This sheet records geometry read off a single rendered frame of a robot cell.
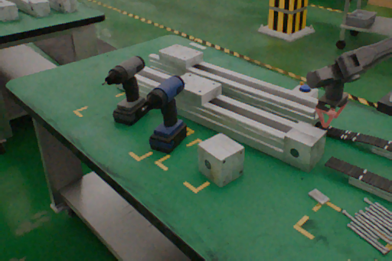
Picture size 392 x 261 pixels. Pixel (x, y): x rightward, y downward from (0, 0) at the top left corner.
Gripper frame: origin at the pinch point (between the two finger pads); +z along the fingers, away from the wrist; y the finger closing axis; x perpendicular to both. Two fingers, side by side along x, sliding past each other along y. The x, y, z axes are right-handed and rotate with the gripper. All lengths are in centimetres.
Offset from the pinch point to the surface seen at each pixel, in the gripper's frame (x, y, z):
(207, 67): -57, -1, -3
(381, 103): 7.0, -33.2, 5.4
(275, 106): -18.6, 5.5, -1.4
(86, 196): -97, 40, 60
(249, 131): -16.2, 24.5, -1.4
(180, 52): -69, 2, -8
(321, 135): 4.6, 17.2, -4.9
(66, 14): -193, -20, 4
